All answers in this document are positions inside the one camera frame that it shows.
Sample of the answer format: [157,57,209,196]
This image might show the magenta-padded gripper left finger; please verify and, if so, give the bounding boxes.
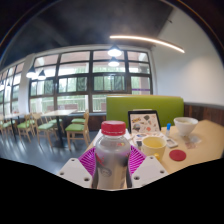
[56,146,98,190]

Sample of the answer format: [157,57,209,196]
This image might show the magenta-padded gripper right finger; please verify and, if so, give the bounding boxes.
[127,144,170,190]

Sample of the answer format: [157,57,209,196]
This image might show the clear bottle with red cap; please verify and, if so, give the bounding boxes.
[91,120,134,191]

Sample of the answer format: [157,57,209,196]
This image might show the yellow mug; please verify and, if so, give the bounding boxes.
[141,135,168,163]

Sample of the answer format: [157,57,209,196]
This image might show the flat round red coaster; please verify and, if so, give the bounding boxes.
[168,149,188,163]

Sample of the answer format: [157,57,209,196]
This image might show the small blue-capped bottle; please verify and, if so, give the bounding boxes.
[165,122,172,137]

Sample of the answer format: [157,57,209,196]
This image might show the black-framed tablet with stickers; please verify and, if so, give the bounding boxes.
[127,109,163,135]

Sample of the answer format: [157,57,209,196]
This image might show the paper receipt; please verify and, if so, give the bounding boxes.
[184,134,203,150]

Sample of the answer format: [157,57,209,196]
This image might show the wooden chairs with green seats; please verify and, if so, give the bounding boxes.
[0,111,91,150]

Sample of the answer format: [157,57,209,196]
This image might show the white bowl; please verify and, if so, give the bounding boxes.
[173,116,200,137]

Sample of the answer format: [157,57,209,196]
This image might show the wooden dining table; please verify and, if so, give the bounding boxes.
[0,112,26,135]
[41,108,79,148]

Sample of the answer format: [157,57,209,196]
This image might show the green upholstered bench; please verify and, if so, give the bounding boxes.
[105,95,185,130]

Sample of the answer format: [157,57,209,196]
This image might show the black pendant ceiling lamps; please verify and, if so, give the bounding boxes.
[25,44,124,81]

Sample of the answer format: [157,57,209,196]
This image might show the curved linear ceiling light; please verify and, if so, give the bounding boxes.
[109,34,186,55]

